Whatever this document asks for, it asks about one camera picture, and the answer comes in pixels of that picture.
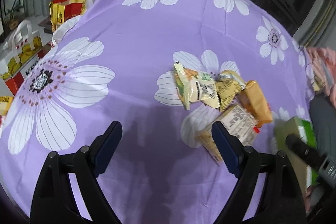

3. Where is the dark grey sofa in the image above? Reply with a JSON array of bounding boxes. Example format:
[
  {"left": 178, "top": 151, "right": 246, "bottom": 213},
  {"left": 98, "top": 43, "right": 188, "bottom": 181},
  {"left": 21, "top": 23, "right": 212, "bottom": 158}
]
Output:
[{"left": 309, "top": 95, "right": 336, "bottom": 158}]

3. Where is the pink clothes pile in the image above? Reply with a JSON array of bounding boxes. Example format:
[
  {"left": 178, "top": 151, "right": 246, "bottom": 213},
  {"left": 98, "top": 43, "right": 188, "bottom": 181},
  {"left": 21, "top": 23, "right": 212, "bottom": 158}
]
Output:
[{"left": 306, "top": 47, "right": 336, "bottom": 107}]

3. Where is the orange snack packet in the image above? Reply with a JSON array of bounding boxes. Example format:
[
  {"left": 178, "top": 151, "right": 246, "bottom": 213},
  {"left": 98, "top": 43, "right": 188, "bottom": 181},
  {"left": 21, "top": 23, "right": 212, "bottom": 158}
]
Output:
[{"left": 238, "top": 80, "right": 273, "bottom": 128}]

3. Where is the yellow snack packet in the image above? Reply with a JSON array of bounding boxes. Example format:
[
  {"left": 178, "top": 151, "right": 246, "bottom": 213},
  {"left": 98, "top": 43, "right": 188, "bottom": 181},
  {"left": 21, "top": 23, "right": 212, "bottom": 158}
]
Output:
[{"left": 215, "top": 70, "right": 247, "bottom": 112}]

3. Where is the purple floral cloth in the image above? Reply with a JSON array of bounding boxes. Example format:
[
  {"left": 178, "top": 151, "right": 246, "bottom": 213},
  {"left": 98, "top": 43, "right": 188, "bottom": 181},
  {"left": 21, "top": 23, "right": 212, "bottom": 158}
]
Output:
[{"left": 1, "top": 0, "right": 311, "bottom": 223}]

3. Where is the beige red-edged snack packet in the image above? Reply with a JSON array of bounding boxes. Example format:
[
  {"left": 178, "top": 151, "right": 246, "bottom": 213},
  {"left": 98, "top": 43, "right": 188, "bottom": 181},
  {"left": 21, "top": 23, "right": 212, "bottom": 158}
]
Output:
[{"left": 195, "top": 104, "right": 259, "bottom": 165}]

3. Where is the green-orange snack packet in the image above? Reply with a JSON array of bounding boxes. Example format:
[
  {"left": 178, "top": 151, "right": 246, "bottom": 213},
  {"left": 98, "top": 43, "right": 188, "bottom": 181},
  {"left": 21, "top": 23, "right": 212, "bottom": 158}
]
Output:
[{"left": 173, "top": 63, "right": 220, "bottom": 110}]

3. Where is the green cardboard box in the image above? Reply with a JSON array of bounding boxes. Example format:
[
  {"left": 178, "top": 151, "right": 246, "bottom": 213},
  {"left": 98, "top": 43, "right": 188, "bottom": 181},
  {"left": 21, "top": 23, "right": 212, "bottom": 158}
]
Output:
[{"left": 274, "top": 117, "right": 317, "bottom": 194}]

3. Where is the red yellow paper bag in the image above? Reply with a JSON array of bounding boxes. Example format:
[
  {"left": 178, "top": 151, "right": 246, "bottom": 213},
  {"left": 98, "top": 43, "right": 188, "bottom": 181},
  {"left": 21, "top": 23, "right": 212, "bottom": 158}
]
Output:
[{"left": 49, "top": 0, "right": 86, "bottom": 32}]

